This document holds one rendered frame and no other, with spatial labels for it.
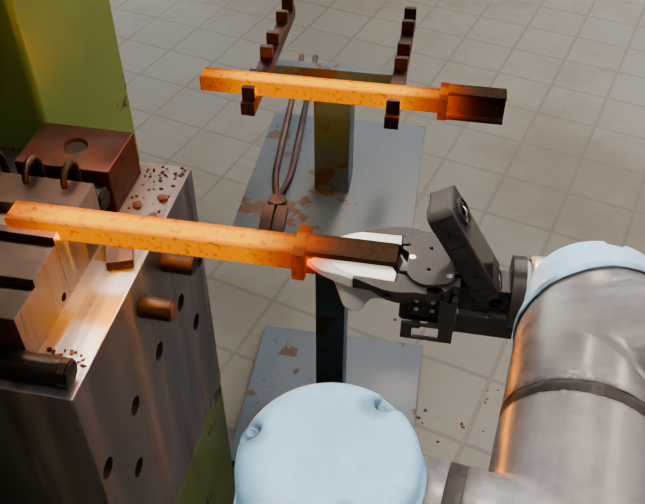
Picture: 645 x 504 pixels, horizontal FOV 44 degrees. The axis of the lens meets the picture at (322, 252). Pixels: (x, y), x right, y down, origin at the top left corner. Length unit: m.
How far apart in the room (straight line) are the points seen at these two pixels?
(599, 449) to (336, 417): 0.11
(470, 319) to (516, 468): 0.47
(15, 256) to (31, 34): 0.33
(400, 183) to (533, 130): 1.44
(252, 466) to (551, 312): 0.17
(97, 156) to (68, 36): 0.23
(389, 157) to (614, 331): 1.13
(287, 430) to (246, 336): 1.74
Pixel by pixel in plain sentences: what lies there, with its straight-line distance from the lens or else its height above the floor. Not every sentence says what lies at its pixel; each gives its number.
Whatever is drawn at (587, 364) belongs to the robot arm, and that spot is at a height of 1.27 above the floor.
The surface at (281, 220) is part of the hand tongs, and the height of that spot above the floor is 0.68.
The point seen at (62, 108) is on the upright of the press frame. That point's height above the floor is 0.94.
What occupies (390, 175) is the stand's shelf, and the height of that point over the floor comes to 0.67.
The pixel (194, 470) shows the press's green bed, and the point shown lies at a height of 0.44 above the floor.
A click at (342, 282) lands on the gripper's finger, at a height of 1.00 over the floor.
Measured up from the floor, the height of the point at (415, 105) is 0.93.
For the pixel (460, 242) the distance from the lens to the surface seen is 0.73.
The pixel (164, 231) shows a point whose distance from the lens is 0.83.
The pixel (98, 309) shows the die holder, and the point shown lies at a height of 0.92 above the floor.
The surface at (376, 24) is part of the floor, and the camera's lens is 3.39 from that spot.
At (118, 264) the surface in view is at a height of 0.92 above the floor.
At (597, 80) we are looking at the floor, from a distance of 3.17.
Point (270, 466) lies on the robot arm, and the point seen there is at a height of 1.29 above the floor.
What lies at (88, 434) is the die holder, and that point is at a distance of 0.88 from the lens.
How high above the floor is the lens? 1.55
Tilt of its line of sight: 43 degrees down
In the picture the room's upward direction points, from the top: straight up
